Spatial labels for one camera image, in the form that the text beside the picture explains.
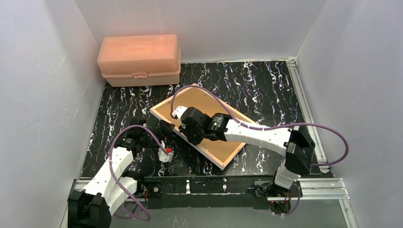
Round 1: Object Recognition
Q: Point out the aluminium rail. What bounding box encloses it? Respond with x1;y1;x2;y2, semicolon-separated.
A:
68;178;351;202
286;57;328;163

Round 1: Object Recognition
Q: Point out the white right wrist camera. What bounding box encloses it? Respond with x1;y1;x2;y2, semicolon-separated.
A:
171;105;188;122

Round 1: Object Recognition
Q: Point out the light wooden picture frame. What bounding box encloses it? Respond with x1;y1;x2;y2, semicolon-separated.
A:
149;83;257;171

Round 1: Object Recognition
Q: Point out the brown cardboard backing board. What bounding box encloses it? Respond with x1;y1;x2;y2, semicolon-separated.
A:
154;87;252;162

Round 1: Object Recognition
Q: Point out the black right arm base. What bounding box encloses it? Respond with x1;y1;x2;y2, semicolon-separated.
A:
251;180;303;200

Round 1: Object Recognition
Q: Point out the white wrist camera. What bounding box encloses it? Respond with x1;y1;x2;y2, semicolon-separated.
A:
171;105;188;122
158;148;174;162

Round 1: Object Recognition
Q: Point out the pink plastic storage box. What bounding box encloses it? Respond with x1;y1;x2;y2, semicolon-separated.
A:
97;34;181;87

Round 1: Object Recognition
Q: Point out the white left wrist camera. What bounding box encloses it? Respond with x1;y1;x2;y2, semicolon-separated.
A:
158;148;174;162

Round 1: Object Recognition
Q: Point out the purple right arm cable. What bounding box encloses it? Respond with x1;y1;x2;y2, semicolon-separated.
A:
170;85;350;216

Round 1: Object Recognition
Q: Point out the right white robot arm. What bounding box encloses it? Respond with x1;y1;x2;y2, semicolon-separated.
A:
172;106;316;189

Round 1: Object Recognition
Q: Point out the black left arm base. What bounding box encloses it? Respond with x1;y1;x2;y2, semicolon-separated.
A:
119;177;163;199

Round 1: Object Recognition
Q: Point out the aluminium front rail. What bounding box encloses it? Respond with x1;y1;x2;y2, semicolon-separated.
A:
68;178;351;202

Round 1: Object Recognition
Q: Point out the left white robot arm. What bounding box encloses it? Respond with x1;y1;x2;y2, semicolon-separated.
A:
67;119;175;228

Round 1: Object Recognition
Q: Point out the aluminium right side rail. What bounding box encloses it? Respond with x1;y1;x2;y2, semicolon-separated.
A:
286;57;328;163

